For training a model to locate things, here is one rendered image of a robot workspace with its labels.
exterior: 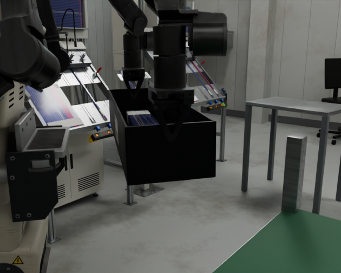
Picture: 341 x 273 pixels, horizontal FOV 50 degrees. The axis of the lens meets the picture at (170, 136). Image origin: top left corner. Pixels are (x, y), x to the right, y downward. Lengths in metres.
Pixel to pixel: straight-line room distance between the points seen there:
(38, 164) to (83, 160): 2.17
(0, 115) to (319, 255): 0.65
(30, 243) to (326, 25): 5.51
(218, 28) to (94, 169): 2.55
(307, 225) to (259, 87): 5.42
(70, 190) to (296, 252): 2.49
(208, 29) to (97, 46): 7.17
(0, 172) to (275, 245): 0.58
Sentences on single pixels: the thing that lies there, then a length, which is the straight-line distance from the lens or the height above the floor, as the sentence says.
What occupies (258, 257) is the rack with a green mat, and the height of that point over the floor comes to 0.95.
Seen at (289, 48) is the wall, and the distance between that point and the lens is 6.19.
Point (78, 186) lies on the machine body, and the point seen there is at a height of 0.17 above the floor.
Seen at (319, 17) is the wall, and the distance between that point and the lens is 6.07.
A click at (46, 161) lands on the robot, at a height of 1.02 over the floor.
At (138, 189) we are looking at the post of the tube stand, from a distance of 3.29.
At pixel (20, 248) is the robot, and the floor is 0.80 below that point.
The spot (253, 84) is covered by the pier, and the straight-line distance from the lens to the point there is 6.12.
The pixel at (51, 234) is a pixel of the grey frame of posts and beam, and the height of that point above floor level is 0.05.
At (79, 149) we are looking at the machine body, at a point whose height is 0.47.
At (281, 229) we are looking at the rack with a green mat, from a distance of 0.69.
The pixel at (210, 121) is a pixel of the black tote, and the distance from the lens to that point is 0.69.
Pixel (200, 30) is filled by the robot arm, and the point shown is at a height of 1.29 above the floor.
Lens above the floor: 1.27
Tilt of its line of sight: 14 degrees down
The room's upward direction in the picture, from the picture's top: straight up
